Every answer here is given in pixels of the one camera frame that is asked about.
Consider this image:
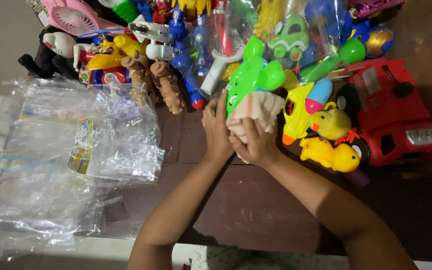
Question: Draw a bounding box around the person's left hand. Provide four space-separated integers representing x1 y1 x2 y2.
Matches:
201 89 236 163

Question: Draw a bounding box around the person's right hand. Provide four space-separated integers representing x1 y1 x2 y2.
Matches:
229 118 281 168

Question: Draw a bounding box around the cream striped cloth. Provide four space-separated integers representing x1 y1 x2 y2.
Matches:
226 91 285 164

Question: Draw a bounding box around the green plastic animal toy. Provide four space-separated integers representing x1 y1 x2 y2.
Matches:
225 35 298 114

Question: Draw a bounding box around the yellow toy gun with rocket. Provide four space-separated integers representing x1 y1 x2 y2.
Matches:
281 78 334 146

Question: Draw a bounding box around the white handheld fan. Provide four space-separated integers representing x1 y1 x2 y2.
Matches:
200 33 246 97

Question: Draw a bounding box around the brown toy dog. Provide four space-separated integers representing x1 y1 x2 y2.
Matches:
150 57 187 115
121 50 154 109

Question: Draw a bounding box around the yellow rubber duck toy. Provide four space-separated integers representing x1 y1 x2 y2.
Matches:
308 102 353 141
299 136 361 173

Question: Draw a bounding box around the blue robot toy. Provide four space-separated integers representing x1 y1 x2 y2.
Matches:
168 3 214 111

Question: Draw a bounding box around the purple plastic piece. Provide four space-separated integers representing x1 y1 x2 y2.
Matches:
343 168 371 188

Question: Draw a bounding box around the red toy sword in bag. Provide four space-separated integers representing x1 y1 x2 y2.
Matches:
212 0 236 58

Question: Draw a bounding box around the green toy car in bag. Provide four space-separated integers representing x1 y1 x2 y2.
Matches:
266 14 311 61

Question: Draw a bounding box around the white toy gun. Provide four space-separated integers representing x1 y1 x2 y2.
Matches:
128 14 176 62

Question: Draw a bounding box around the green tube toy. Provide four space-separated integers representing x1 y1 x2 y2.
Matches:
298 37 367 85

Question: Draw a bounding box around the yellow toy in bag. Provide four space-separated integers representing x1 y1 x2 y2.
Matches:
253 0 286 41

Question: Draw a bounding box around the yellow toy helicopter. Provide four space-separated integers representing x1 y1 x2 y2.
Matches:
76 28 150 86

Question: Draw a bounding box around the yellow robot toy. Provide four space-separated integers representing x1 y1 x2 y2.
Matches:
170 0 214 20

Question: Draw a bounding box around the red figure toy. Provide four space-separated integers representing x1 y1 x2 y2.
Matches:
151 0 173 25

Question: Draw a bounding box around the red toy truck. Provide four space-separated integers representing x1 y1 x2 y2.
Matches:
335 57 432 168

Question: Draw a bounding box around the blue toy in bag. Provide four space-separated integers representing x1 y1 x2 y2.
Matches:
304 0 354 43

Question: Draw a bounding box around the green ribbed toy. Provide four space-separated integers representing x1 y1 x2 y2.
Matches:
111 0 142 24

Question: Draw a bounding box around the blue and gold ball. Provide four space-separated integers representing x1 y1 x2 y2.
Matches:
351 20 395 59

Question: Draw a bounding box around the heap of clear plastic bags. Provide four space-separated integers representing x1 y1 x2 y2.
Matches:
0 77 165 261

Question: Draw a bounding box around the pink metallic toy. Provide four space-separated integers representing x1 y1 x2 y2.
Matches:
348 0 406 19

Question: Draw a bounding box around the black and white plush cat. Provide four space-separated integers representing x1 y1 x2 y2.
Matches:
17 25 91 80

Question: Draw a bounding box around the pink fan toy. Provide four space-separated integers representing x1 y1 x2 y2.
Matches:
40 0 125 38

